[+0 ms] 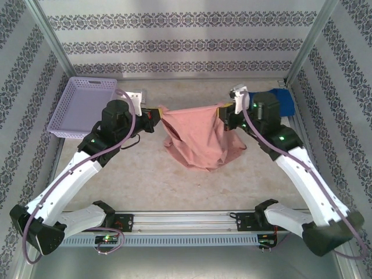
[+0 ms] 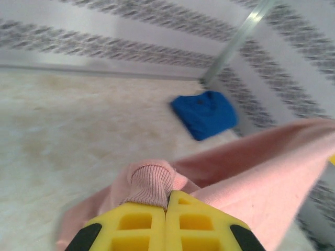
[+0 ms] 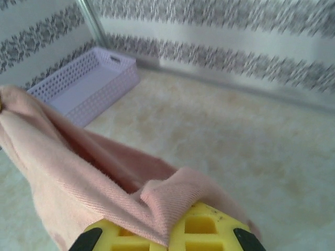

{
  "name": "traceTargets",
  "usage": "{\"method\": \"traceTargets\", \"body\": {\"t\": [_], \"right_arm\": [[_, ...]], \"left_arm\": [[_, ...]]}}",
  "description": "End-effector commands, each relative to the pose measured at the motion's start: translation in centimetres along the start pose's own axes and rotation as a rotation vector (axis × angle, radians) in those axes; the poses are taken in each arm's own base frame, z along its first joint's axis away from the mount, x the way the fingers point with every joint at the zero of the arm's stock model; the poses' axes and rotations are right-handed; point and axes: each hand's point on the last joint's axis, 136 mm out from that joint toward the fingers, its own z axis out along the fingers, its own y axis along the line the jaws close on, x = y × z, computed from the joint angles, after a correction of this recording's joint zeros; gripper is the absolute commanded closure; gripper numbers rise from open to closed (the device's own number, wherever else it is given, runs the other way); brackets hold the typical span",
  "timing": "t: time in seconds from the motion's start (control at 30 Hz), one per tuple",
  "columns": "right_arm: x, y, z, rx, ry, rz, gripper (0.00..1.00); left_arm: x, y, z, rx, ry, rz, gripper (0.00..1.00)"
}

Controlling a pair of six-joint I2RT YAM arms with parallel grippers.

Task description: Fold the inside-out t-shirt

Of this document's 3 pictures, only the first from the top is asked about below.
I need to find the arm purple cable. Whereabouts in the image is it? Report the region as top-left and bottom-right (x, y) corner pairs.
(22, 88), (137, 265)
(241, 107), (369, 261)

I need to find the left aluminium frame post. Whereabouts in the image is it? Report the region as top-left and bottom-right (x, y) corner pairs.
(30, 0), (75, 81)

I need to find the right aluminium frame post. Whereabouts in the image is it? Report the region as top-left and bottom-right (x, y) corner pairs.
(284, 0), (341, 85)

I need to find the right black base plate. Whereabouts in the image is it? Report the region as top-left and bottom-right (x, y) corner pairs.
(235, 212), (290, 233)

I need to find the small circuit board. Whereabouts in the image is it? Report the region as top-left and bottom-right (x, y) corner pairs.
(257, 237), (277, 248)
(95, 235), (119, 245)

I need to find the lavender perforated plastic basket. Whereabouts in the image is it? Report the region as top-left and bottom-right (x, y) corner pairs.
(47, 77), (119, 140)

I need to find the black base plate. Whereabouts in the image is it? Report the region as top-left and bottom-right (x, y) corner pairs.
(112, 213), (135, 233)
(235, 212), (290, 233)

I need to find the folded blue t-shirt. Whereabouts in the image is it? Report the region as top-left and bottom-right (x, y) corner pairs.
(248, 88), (296, 119)

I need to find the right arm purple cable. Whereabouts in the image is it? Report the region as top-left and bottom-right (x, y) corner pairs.
(241, 107), (369, 261)

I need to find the left small circuit board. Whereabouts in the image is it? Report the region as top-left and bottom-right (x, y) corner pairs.
(95, 235), (119, 245)

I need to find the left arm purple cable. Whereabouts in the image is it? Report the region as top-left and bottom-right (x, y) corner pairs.
(22, 88), (137, 265)

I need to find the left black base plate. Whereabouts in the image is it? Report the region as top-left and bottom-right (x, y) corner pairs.
(112, 213), (135, 233)

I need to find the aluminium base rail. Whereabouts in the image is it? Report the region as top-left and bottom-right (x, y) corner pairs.
(62, 210), (306, 234)

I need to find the right small circuit board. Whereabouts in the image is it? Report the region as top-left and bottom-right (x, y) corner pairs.
(257, 237), (277, 248)

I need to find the pink t-shirt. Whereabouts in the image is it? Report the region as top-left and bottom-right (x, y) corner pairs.
(160, 100), (248, 173)

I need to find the grey slotted cable duct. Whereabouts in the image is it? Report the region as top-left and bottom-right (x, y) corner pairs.
(62, 234), (278, 247)

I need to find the aluminium frame post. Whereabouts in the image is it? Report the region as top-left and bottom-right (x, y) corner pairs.
(284, 0), (341, 85)
(30, 0), (75, 81)

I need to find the grey metal sheet panel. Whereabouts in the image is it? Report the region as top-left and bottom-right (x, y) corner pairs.
(28, 245), (358, 279)

